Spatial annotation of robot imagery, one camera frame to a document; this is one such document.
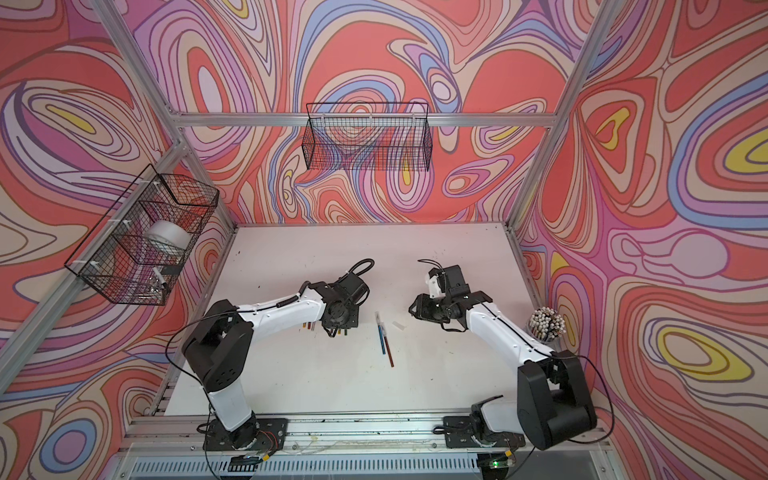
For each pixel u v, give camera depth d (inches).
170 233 29.5
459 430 29.0
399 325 36.7
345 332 35.7
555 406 16.4
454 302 25.6
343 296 27.7
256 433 28.3
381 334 35.7
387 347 34.7
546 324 28.7
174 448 28.9
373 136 37.7
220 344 18.9
